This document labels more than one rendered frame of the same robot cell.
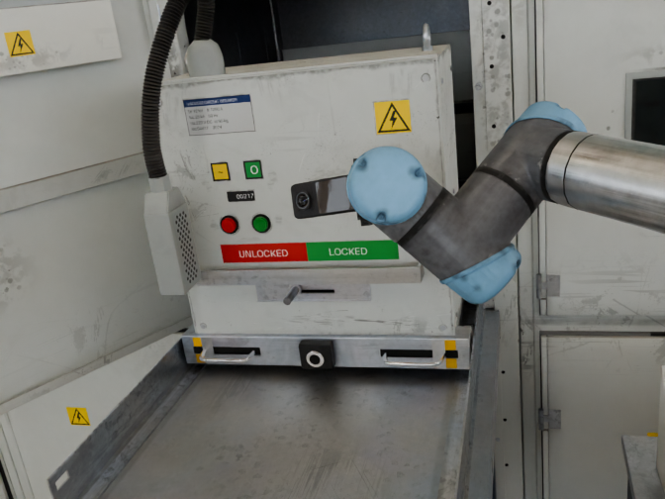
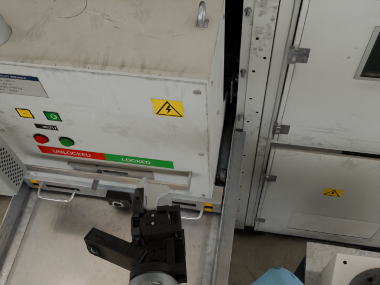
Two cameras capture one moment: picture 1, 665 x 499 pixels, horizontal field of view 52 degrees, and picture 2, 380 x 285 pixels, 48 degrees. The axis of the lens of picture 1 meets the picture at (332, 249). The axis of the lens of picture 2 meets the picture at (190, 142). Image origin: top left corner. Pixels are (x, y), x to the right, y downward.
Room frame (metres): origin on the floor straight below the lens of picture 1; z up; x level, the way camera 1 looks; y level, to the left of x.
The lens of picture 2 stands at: (0.62, -0.14, 1.93)
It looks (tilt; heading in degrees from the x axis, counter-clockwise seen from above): 59 degrees down; 358
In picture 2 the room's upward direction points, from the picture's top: 6 degrees counter-clockwise
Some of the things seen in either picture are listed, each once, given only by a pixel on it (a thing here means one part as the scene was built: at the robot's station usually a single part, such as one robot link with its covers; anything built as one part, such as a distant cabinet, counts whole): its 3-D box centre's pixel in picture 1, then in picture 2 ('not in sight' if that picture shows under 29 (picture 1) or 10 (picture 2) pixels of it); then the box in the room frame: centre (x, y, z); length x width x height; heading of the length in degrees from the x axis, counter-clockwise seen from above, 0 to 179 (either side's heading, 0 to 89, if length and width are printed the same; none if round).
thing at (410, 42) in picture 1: (384, 74); not in sight; (1.96, -0.20, 1.28); 0.58 x 0.02 x 0.19; 73
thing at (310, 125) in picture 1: (301, 217); (98, 143); (1.11, 0.05, 1.15); 0.48 x 0.01 x 0.48; 74
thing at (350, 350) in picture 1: (322, 346); (122, 186); (1.13, 0.04, 0.90); 0.54 x 0.05 x 0.06; 74
